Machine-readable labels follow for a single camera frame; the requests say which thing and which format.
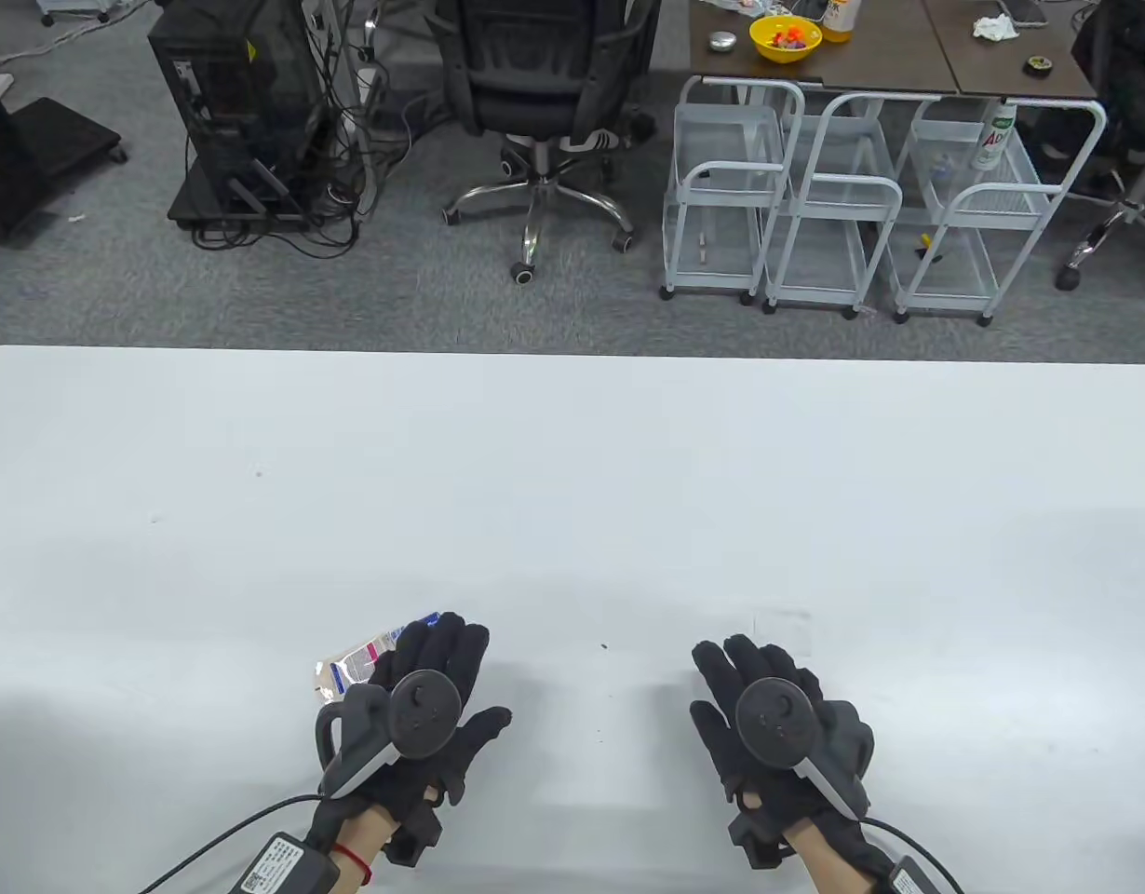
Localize black mesh office chair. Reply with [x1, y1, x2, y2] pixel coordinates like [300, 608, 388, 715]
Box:
[424, 0, 663, 286]

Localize brown wooden desk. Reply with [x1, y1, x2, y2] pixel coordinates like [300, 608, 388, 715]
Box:
[689, 0, 961, 98]
[921, 0, 1100, 102]

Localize black white left-hand controller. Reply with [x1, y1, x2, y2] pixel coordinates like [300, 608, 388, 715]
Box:
[316, 669, 463, 802]

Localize black office chair with jacket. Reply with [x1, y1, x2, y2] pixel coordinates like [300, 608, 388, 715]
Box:
[1055, 0, 1145, 291]

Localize black white right-hand controller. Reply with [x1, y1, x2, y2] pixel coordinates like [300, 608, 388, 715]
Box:
[734, 678, 871, 822]

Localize person's left hand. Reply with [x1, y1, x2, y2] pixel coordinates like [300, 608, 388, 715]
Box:
[310, 612, 513, 867]

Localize black computer tower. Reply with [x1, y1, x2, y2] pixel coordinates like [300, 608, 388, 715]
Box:
[147, 0, 328, 226]

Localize black labelled adapter box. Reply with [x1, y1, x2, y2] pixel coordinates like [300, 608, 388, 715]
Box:
[228, 832, 343, 894]

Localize black forearm strap box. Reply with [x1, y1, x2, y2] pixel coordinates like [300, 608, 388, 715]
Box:
[884, 860, 948, 894]

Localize black glove cable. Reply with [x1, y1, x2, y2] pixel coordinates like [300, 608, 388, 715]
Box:
[137, 792, 330, 894]
[859, 814, 966, 894]

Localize person's left forearm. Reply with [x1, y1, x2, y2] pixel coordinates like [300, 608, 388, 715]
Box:
[330, 806, 398, 887]

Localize yellow bowl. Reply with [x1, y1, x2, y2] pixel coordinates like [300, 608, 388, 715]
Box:
[748, 14, 824, 64]

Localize white green-capped bottle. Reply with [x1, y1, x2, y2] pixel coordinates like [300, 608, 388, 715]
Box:
[969, 101, 1019, 174]

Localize black rolling stand base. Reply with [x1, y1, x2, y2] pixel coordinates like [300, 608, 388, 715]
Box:
[0, 63, 129, 247]

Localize person's right forearm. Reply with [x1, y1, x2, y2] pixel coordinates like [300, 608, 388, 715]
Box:
[785, 827, 895, 894]

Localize black cable bundle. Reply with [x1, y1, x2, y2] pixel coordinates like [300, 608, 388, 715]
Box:
[189, 0, 417, 260]

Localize white wire rolling cart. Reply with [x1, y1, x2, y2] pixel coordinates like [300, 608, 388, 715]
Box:
[762, 90, 905, 321]
[891, 97, 1110, 328]
[660, 75, 807, 305]

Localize person's right hand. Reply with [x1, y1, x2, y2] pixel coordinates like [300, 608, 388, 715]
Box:
[691, 635, 895, 881]

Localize white blue-capped hand cream tube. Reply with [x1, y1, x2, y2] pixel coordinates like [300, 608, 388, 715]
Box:
[314, 612, 442, 705]

